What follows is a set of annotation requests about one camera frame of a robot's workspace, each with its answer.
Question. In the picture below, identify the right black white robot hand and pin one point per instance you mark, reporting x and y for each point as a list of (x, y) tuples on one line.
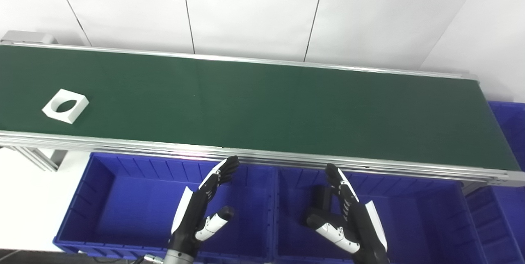
[(361, 219)]

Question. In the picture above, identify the blue plastic bin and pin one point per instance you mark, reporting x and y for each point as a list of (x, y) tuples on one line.
[(508, 124), (135, 215), (422, 223)]

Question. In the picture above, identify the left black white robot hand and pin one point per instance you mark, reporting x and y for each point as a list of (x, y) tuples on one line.
[(192, 211)]

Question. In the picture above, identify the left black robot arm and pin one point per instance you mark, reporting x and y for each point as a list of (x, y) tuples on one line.
[(178, 258)]

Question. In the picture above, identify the grey conveyor motor housing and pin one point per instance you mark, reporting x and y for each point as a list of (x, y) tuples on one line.
[(28, 36)]

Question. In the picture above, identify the green conveyor belt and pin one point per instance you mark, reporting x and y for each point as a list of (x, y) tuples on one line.
[(262, 108), (246, 155)]

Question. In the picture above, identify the white square part with hole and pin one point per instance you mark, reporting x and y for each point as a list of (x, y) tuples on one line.
[(49, 110)]

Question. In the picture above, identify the aluminium conveyor leg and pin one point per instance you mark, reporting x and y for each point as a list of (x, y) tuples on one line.
[(41, 159)]

